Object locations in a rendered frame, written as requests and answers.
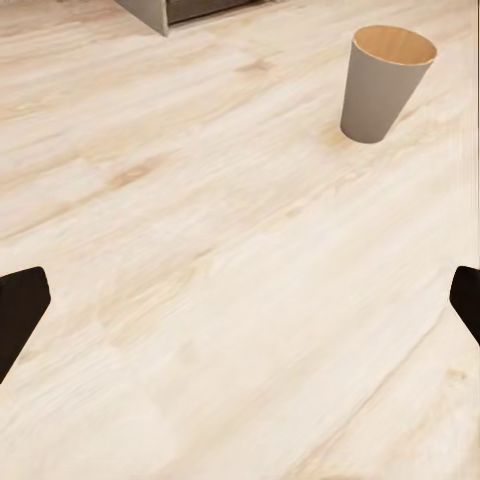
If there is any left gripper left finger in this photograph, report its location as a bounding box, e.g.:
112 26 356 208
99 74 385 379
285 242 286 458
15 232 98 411
0 266 51 384

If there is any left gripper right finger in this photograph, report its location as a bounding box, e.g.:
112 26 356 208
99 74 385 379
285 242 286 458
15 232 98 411
449 265 480 345

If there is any trash can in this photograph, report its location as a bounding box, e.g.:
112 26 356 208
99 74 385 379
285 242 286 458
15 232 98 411
340 25 437 144

